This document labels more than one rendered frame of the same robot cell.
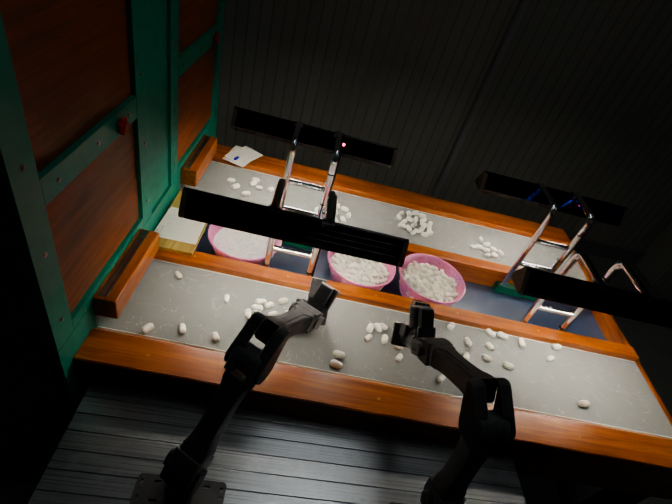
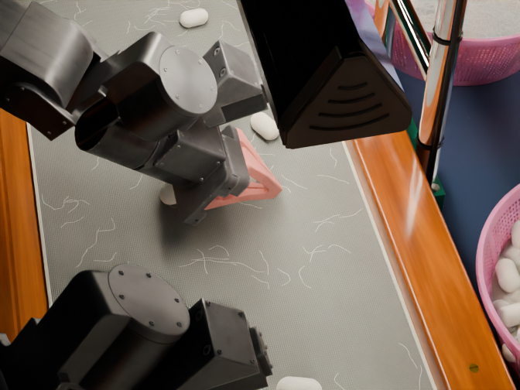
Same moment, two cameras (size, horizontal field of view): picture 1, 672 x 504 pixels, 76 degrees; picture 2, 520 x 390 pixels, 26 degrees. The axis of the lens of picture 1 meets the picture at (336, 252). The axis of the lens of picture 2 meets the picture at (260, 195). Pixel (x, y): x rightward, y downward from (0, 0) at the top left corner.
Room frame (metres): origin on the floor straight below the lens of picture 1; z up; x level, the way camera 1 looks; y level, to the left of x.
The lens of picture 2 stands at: (0.89, -0.65, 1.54)
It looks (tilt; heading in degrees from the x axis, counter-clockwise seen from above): 49 degrees down; 86
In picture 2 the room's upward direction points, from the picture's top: straight up
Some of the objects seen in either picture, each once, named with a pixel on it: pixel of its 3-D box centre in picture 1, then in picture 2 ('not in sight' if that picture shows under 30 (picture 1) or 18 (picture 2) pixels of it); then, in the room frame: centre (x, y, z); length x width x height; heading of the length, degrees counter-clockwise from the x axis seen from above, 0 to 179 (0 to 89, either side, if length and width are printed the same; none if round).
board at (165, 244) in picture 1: (185, 220); not in sight; (1.16, 0.55, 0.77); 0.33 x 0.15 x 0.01; 8
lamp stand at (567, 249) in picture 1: (536, 243); not in sight; (1.55, -0.77, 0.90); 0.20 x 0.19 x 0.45; 98
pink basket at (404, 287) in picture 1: (427, 285); not in sight; (1.29, -0.38, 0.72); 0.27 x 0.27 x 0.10
